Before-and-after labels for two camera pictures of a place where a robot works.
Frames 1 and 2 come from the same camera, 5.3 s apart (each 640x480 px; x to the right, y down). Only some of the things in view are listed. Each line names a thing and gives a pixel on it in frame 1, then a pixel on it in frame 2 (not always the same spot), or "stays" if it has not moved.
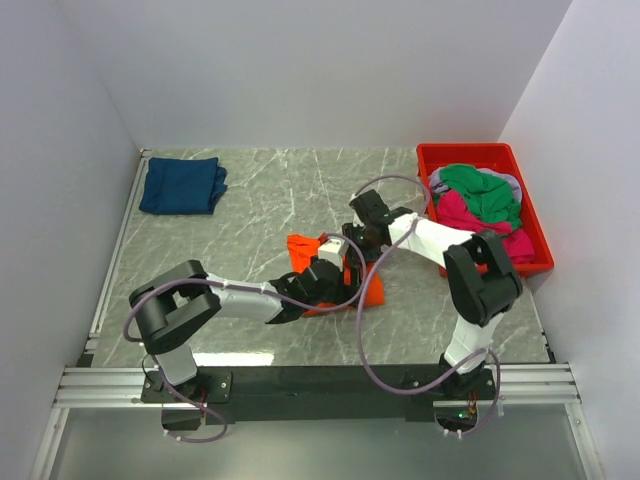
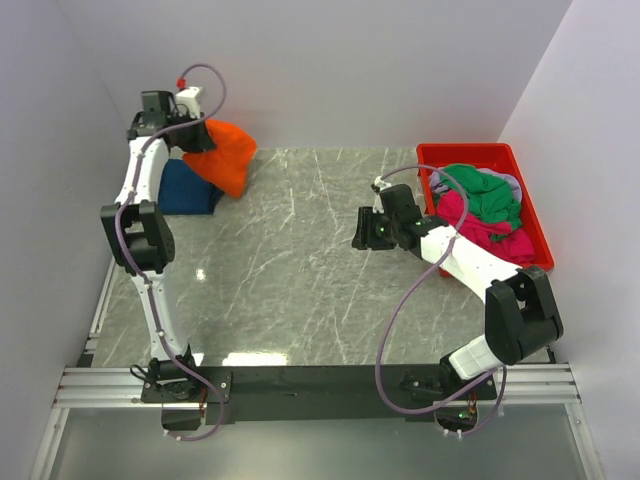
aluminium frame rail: [88, 387] stays
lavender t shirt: [436, 183] stays
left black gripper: [347, 293] → [202, 141]
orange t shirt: [304, 248] → [225, 166]
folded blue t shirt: [186, 186] stays
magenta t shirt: [451, 208] stays
